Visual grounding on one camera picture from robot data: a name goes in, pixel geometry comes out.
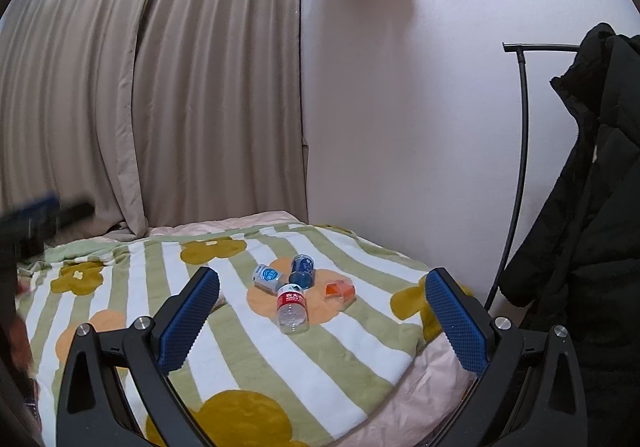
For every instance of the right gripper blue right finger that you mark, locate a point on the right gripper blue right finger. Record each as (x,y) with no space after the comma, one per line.
(462,318)

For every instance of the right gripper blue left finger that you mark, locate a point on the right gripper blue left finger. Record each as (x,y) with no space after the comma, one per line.
(180,319)

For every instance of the white blue label cup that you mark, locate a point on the white blue label cup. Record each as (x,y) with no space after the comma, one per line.
(267,279)

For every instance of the red label clear bottle cup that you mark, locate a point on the red label clear bottle cup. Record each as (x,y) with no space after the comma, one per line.
(291,314)

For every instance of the orange clear plastic cup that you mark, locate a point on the orange clear plastic cup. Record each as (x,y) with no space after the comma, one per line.
(339,289)

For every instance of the dark blue label cup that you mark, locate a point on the dark blue label cup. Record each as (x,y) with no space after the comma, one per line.
(302,271)

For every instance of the black hanging jacket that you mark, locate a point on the black hanging jacket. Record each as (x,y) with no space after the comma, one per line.
(579,264)

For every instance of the green striped flower blanket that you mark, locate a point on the green striped flower blanket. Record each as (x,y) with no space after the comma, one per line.
(260,351)

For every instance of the beige curtain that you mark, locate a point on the beige curtain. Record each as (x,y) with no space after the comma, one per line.
(160,112)

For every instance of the black clothes rack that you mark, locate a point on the black clothes rack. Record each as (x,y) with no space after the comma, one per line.
(519,50)

